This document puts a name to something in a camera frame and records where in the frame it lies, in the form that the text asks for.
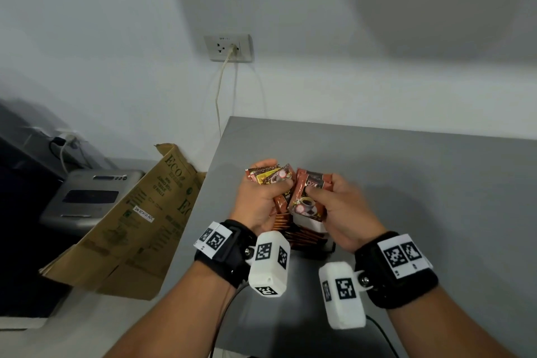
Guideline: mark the person's left hand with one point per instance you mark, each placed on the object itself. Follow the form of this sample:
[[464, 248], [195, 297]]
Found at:
[[256, 206]]

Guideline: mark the person's right hand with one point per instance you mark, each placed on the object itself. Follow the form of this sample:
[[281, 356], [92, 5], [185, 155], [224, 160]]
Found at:
[[352, 219]]

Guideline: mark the pile of orange coffee sachets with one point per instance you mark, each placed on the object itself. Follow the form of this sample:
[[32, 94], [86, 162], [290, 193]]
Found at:
[[302, 238]]

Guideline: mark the person's left forearm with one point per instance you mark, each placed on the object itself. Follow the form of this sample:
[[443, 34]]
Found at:
[[176, 320]]

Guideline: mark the person's right forearm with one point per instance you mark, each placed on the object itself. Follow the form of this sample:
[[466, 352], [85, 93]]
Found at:
[[440, 328]]

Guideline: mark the black wristband with marker tags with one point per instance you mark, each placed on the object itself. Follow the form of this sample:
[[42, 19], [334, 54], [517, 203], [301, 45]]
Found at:
[[394, 278], [228, 253]]

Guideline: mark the brown cardboard box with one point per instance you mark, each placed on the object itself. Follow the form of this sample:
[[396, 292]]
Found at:
[[126, 244]]

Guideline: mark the grey appliance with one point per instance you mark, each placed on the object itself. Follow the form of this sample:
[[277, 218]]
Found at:
[[84, 202]]

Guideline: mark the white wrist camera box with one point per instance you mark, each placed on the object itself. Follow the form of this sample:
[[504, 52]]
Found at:
[[344, 303], [268, 269]]

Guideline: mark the white wall socket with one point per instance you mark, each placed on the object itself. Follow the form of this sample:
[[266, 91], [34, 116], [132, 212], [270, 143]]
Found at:
[[218, 47]]

